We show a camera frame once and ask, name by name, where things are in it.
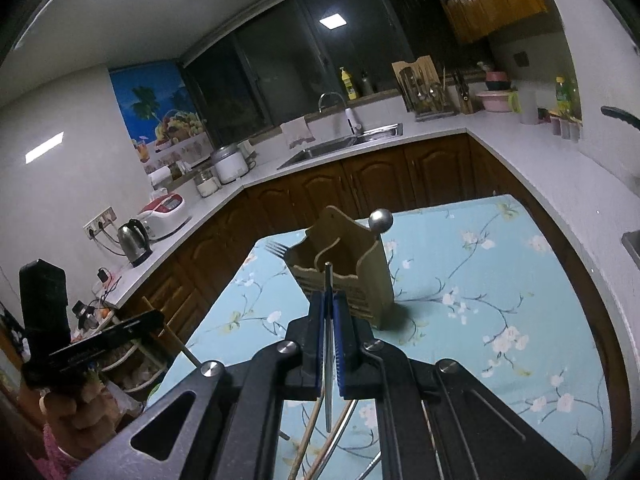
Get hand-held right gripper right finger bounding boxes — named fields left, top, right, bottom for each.
left=332, top=293, right=589, bottom=480

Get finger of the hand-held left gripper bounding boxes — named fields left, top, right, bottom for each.
left=49, top=309, right=167, bottom=370

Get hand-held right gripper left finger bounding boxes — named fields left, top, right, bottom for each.
left=67, top=292, right=331, bottom=480

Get wooden chopstick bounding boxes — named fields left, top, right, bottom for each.
left=289, top=398, right=322, bottom=480
left=305, top=400, right=353, bottom=480
left=142, top=296, right=202, bottom=367

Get metal chopstick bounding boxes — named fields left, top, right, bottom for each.
left=324, top=262, right=334, bottom=434
left=357, top=452, right=383, bottom=480

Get wooden utensil holder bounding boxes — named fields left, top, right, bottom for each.
left=287, top=205, right=397, bottom=332

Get person's left forearm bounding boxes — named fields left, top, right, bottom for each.
left=25, top=422, right=83, bottom=480

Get person's left hand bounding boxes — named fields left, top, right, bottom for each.
left=40, top=380, right=122, bottom=461

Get white storage rack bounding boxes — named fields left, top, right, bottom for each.
left=102, top=337, right=170, bottom=406

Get stainless steel electric kettle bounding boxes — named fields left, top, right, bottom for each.
left=117, top=218, right=154, bottom=268

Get metal fork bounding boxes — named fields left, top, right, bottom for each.
left=265, top=240, right=293, bottom=262

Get blue floral tablecloth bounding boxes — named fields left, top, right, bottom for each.
left=145, top=193, right=614, bottom=480

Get metal spoon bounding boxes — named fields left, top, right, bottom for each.
left=368, top=208, right=394, bottom=235

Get red and white cooker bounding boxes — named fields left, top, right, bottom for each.
left=137, top=192, right=192, bottom=241

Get paper towel roll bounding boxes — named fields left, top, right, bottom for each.
left=148, top=167, right=174, bottom=191

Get glass storage jar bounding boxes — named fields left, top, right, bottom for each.
left=195, top=169, right=221, bottom=198

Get brown wooden base cabinets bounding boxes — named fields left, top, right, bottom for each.
left=102, top=132, right=632, bottom=461

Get stainless steel sink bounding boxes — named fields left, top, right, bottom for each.
left=276, top=122, right=404, bottom=170

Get glass storage jars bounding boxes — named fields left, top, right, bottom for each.
left=210, top=143, right=250, bottom=185

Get white dish cloth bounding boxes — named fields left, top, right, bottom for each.
left=280, top=116, right=316, bottom=150

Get chrome sink faucet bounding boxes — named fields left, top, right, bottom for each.
left=318, top=92, right=362, bottom=136

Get yellow dish soap bottle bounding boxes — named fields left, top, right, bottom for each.
left=339, top=66, right=360, bottom=101

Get metal dish rack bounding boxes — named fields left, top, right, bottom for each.
left=400, top=72, right=455, bottom=121

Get dark kitchen window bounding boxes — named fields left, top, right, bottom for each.
left=180, top=0, right=493, bottom=147

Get wooden knife block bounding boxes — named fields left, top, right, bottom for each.
left=452, top=67, right=476, bottom=115

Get wooden cutting board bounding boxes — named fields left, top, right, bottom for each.
left=391, top=54, right=439, bottom=111

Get pink plastic basin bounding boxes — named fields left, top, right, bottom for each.
left=475, top=90, right=516, bottom=114

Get seasoning jar set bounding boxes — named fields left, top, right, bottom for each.
left=549, top=115, right=584, bottom=141

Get green drink bottle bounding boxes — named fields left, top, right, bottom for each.
left=555, top=76, right=574, bottom=119

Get wooden upper cabinets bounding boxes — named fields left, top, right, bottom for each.
left=404, top=0, right=549, bottom=45

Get wall power outlet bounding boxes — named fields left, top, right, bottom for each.
left=83, top=205, right=117, bottom=239

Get beach fruit wall poster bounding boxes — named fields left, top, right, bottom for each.
left=109, top=60, right=209, bottom=174

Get black pan handle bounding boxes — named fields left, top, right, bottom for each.
left=600, top=105, right=640, bottom=134

